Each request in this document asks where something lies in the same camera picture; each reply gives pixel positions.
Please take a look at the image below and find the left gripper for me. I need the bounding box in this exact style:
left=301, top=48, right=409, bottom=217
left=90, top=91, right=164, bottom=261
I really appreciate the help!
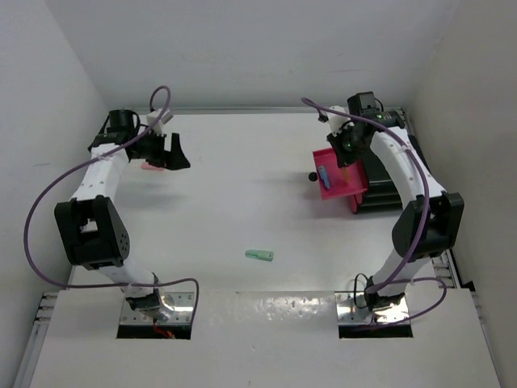
left=132, top=127, right=190, bottom=171

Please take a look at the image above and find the pink correction tape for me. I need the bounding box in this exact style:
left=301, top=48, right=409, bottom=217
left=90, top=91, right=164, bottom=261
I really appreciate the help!
left=141, top=162, right=164, bottom=171

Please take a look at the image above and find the black pink drawer organizer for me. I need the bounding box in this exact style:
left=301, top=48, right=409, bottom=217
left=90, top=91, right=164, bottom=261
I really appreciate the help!
left=309, top=148, right=402, bottom=214

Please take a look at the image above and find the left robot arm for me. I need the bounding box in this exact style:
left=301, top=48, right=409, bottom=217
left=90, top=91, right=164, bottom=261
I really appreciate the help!
left=54, top=108, right=191, bottom=322

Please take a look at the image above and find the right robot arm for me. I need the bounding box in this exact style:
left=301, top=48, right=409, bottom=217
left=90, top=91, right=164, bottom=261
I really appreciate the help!
left=325, top=92, right=464, bottom=310

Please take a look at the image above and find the green correction tape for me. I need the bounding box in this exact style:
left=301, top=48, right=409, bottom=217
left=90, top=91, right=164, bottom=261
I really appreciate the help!
left=245, top=250, right=274, bottom=262

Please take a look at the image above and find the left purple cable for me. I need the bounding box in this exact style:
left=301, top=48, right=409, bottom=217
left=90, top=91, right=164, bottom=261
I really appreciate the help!
left=23, top=85, right=200, bottom=320

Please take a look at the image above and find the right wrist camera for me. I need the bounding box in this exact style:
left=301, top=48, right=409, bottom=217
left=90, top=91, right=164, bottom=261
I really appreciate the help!
left=319, top=105, right=351, bottom=136

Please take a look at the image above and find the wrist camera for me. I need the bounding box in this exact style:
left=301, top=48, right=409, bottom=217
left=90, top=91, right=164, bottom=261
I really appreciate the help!
left=145, top=109, right=174, bottom=134
left=319, top=105, right=351, bottom=136

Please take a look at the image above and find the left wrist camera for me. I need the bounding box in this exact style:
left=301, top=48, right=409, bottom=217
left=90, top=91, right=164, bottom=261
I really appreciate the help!
left=145, top=109, right=174, bottom=134

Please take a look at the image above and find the left base plate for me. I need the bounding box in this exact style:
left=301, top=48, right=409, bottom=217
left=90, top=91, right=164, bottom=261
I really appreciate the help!
left=120, top=292, right=195, bottom=326

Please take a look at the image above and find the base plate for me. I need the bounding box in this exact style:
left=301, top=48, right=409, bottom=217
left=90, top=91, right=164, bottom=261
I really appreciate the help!
left=334, top=292, right=410, bottom=327
left=120, top=292, right=195, bottom=326

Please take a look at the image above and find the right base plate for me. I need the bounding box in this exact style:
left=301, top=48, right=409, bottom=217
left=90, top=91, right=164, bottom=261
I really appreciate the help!
left=334, top=292, right=410, bottom=327

